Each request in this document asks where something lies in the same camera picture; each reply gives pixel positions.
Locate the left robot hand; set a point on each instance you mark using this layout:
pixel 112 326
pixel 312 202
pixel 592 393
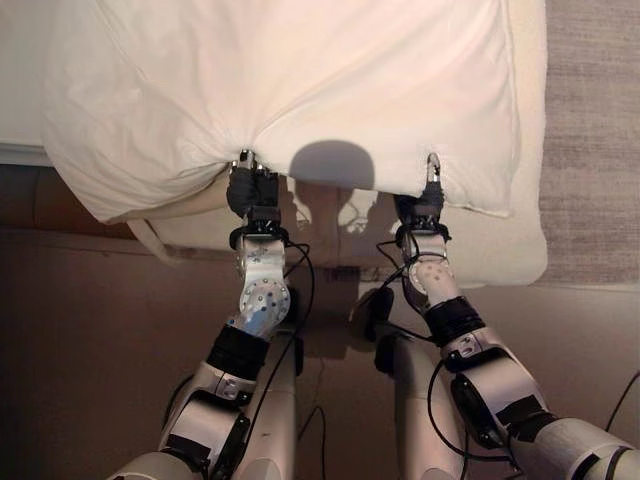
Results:
pixel 247 187

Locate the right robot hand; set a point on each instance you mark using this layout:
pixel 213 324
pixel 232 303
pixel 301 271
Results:
pixel 431 192

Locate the white duvet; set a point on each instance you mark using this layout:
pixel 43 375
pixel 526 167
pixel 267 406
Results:
pixel 280 95

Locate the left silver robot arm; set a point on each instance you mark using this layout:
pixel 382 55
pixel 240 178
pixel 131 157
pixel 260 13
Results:
pixel 240 360

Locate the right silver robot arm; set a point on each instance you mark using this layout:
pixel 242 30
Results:
pixel 480 370

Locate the brown bed base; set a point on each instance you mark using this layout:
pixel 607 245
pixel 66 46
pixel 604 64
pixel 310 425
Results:
pixel 75 320

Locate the cream mattress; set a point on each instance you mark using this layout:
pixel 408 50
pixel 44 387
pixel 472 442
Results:
pixel 500 240

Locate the dark right robot foot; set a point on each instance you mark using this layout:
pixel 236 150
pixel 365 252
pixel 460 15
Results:
pixel 372 307

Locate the grey rug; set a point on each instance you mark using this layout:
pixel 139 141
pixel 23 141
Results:
pixel 592 145

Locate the right silver robot leg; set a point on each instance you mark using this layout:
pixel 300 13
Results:
pixel 417 405

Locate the silver robot leg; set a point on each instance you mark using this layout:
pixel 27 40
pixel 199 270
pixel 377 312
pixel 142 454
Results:
pixel 272 415
pixel 417 405

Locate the left silver robot leg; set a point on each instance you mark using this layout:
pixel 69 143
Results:
pixel 272 415

